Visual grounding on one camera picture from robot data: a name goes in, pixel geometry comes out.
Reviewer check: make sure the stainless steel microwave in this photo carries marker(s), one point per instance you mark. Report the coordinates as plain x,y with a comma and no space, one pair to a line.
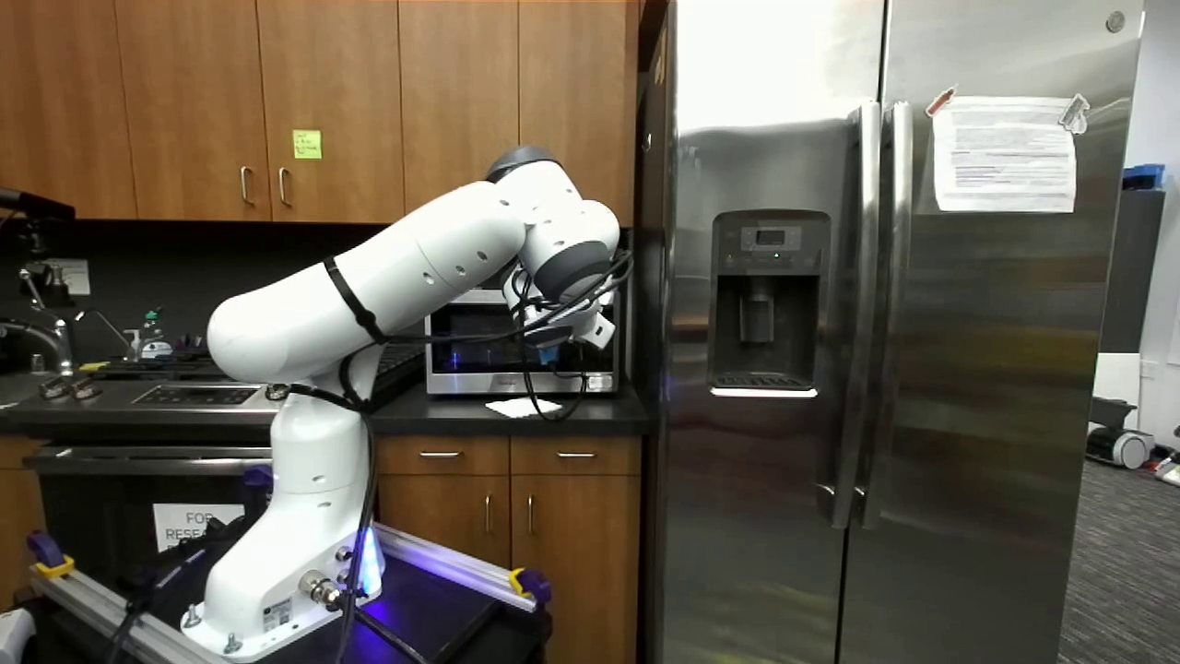
471,356

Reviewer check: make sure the white paper on fridge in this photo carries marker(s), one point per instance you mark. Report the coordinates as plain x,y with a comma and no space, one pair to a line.
1007,153

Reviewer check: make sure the metal drawer handle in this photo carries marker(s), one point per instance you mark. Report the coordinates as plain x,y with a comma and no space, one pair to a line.
577,455
442,455

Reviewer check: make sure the white paper towel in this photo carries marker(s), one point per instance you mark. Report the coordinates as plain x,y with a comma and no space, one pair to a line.
523,407

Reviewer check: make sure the green sticky note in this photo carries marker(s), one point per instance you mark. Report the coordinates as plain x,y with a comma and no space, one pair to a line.
306,146

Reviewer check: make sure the dishwasher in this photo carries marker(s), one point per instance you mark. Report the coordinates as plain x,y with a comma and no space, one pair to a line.
118,506

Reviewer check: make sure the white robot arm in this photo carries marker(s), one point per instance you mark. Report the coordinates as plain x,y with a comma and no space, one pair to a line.
320,332

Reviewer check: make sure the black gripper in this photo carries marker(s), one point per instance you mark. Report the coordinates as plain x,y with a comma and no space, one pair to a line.
598,330

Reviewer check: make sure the metal faucet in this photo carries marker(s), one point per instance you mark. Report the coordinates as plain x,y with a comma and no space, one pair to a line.
56,340

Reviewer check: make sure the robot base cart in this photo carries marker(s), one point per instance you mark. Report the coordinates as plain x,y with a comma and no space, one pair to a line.
438,608

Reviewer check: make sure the wooden lower cabinet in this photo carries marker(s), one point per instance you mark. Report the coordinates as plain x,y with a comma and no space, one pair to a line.
517,506

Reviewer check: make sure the stainless steel refrigerator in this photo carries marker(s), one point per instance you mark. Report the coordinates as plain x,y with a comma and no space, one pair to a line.
871,412

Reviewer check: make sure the wooden upper cabinets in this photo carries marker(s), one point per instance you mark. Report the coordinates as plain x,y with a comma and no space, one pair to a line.
186,109

